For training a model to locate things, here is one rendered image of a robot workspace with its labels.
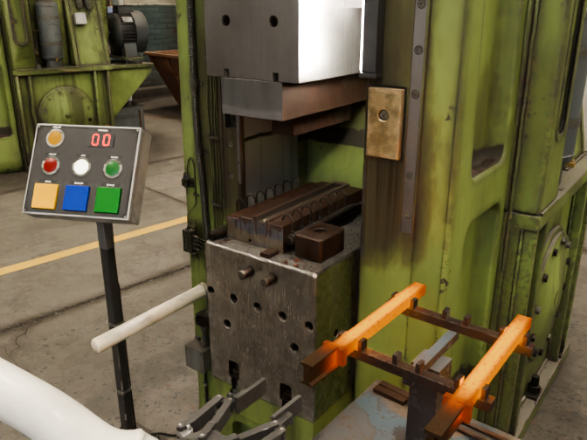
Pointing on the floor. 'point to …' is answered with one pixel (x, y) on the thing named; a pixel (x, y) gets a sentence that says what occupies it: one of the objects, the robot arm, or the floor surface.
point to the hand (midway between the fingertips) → (271, 402)
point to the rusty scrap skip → (168, 69)
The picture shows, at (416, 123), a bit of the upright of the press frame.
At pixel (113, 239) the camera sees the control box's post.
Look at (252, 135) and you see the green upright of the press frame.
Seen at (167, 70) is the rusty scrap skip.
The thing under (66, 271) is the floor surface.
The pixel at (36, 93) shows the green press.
